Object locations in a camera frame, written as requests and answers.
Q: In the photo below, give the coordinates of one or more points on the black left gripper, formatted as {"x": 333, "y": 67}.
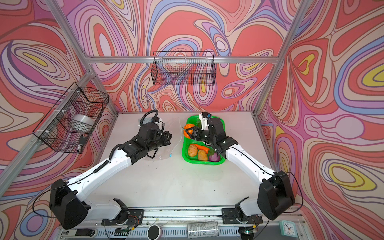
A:
{"x": 164, "y": 135}

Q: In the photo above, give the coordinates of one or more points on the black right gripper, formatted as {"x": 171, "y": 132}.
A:
{"x": 196, "y": 132}

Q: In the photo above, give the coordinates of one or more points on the orange toy carrot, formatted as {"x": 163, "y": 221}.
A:
{"x": 203, "y": 148}

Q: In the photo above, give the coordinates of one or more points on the toy brown bun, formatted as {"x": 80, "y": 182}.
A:
{"x": 202, "y": 156}

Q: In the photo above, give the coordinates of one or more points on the clear zip top bag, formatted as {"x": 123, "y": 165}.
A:
{"x": 174, "y": 127}

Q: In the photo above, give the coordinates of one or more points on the green plastic basket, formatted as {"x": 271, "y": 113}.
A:
{"x": 194, "y": 120}

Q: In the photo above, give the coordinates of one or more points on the toy potato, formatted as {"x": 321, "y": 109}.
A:
{"x": 192, "y": 151}

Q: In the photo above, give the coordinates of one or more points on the orange toy pumpkin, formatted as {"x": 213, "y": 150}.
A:
{"x": 188, "y": 130}

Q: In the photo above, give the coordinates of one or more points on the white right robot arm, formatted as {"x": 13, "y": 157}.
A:
{"x": 275, "y": 193}

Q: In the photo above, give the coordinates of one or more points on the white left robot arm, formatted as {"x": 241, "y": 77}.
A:
{"x": 68, "y": 199}

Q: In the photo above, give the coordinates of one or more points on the light blue calculator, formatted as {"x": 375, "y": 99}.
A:
{"x": 146, "y": 120}

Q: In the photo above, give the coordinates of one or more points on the purple toy onion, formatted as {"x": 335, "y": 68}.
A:
{"x": 214, "y": 158}

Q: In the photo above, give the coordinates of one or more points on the white roll in basket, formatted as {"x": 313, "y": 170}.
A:
{"x": 81, "y": 123}

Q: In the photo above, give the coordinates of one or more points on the silver drink can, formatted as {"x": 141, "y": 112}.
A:
{"x": 202, "y": 230}

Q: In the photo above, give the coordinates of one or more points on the teal small clock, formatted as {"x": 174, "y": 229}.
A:
{"x": 288, "y": 229}

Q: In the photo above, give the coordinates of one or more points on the black wire basket back wall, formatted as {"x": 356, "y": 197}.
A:
{"x": 184, "y": 68}

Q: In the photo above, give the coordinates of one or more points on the black wire basket wall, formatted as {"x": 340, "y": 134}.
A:
{"x": 184, "y": 68}
{"x": 56, "y": 133}

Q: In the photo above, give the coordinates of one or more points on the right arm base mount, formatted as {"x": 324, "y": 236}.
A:
{"x": 231, "y": 216}

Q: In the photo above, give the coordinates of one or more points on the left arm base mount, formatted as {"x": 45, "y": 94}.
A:
{"x": 130, "y": 218}

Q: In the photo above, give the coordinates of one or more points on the black wire basket left wall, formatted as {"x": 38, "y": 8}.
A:
{"x": 56, "y": 133}

